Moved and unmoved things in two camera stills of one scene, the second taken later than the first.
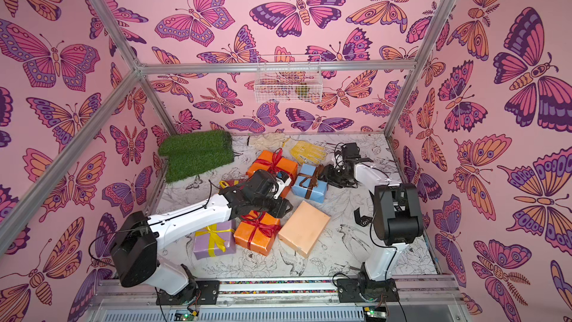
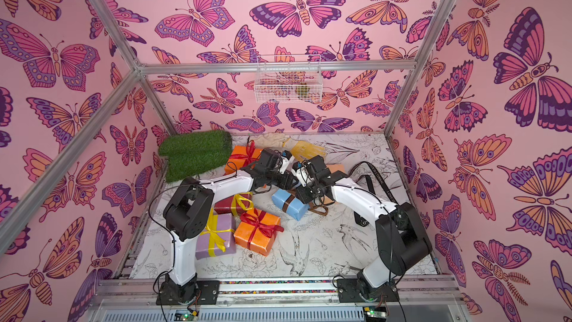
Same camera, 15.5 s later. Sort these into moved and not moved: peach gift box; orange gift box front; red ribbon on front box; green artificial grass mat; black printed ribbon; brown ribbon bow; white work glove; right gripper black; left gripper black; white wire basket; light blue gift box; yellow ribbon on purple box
Moved: right gripper black; black printed ribbon; brown ribbon bow; left gripper black; light blue gift box; peach gift box
Not moved: white work glove; red ribbon on front box; white wire basket; yellow ribbon on purple box; orange gift box front; green artificial grass mat
